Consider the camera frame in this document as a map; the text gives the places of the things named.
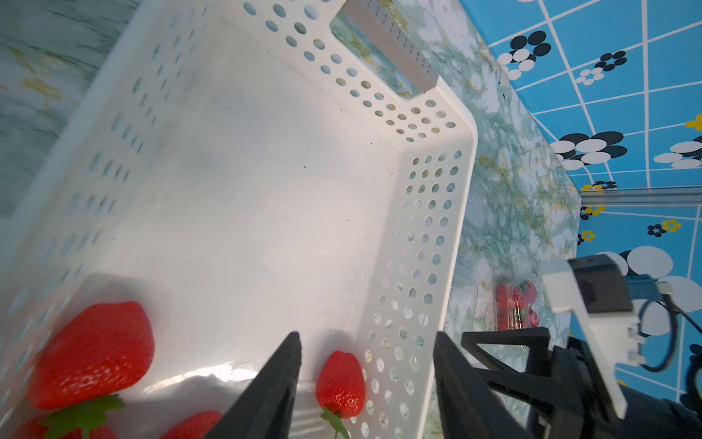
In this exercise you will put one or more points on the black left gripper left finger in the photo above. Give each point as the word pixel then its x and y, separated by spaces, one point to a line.
pixel 265 409

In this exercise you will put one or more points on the white perforated plastic basket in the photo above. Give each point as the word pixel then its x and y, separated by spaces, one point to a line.
pixel 244 170

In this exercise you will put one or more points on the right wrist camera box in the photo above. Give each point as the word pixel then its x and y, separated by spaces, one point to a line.
pixel 594 289

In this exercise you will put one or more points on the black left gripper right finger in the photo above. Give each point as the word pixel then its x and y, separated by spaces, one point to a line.
pixel 468 408

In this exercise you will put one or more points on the red strawberry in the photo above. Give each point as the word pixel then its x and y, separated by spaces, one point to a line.
pixel 195 427
pixel 86 420
pixel 341 391
pixel 107 348

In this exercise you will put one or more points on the aluminium corner post right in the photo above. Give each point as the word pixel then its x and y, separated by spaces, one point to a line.
pixel 656 197

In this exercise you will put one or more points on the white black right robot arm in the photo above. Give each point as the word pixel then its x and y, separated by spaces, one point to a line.
pixel 646 416

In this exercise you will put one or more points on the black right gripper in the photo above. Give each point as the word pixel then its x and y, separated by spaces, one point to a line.
pixel 570 402

